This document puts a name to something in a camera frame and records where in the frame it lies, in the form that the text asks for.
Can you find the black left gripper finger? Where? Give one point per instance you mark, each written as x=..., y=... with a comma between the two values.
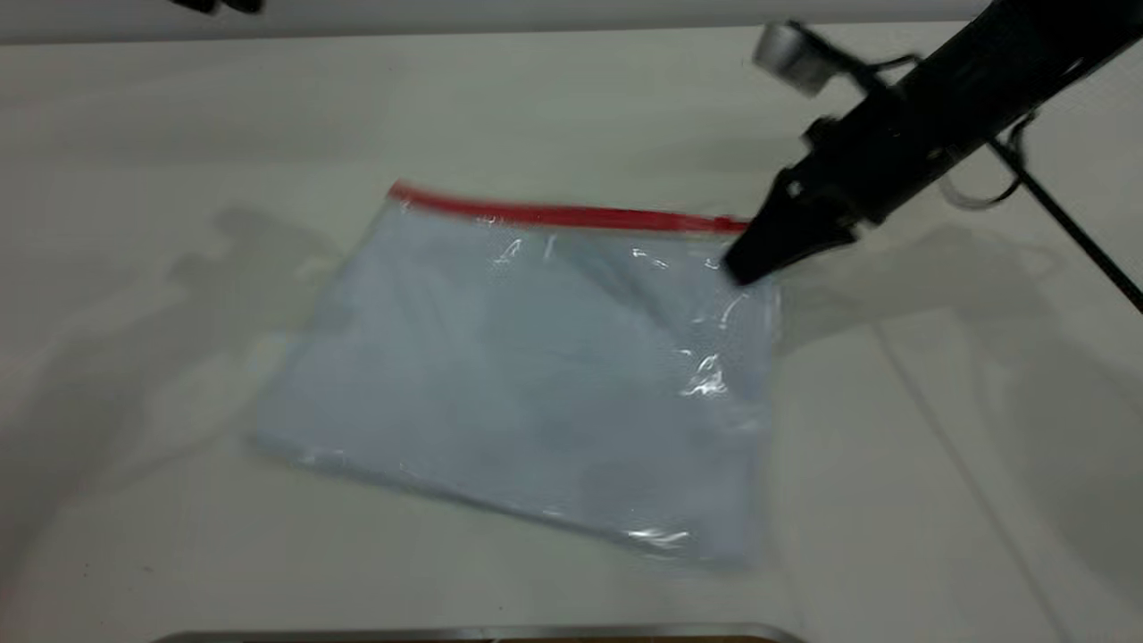
x=195, y=4
x=243, y=4

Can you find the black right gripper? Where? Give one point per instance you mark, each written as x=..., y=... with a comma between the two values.
x=866, y=161

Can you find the clear plastic zip bag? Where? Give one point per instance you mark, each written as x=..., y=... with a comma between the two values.
x=536, y=375

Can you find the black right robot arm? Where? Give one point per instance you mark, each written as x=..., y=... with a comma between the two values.
x=1009, y=62

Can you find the silver metal edge strip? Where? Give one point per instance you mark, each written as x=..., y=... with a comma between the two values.
x=482, y=635

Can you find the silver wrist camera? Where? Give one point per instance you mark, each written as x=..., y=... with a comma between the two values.
x=790, y=55

